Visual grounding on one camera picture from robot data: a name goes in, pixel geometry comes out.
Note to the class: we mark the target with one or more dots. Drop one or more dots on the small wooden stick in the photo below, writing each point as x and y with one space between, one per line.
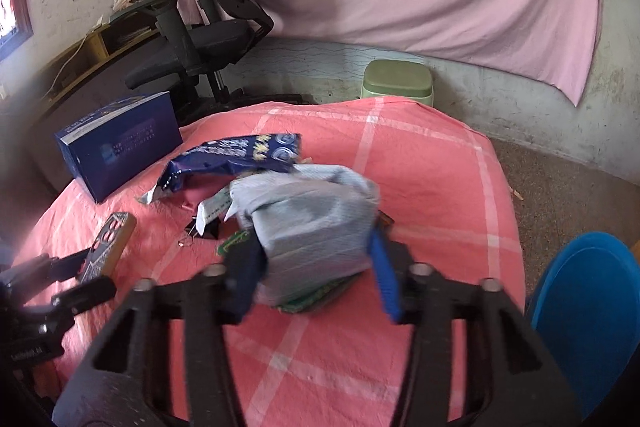
516 195

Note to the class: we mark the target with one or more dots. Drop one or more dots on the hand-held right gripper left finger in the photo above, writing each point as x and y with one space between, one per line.
245 284

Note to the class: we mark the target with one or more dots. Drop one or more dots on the wooden shelf desk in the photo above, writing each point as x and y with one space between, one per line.
97 44

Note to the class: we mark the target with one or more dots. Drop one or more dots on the tan-edged printed flat case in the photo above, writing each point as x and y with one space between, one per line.
107 242

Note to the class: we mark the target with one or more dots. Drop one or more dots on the green wrapper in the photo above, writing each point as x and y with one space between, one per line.
305 303

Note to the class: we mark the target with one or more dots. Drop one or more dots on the blue plastic basin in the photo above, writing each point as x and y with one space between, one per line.
585 307

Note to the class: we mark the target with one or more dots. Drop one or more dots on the white paper label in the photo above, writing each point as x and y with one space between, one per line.
215 207

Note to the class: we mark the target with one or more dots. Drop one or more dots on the blue snack bag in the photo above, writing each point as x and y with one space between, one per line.
225 157

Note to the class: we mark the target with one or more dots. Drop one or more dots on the pink checked cloth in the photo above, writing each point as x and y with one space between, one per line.
425 187

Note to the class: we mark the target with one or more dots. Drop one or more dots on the window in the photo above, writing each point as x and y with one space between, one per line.
12 7

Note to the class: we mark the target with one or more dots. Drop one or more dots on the black office chair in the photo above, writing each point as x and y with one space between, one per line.
210 42

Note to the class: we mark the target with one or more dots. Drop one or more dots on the grey cloth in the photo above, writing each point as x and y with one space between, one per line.
310 232

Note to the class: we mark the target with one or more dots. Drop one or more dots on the blue cardboard box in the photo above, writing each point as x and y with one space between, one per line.
120 152

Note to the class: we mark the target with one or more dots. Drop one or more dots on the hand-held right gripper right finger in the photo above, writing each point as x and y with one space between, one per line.
385 277

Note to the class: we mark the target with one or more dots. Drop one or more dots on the green plastic stool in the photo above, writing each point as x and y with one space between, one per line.
397 79

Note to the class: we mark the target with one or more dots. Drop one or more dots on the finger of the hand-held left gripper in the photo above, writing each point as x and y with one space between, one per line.
55 266
80 296

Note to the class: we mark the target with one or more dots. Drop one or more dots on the black binder clip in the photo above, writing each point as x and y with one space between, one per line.
207 231

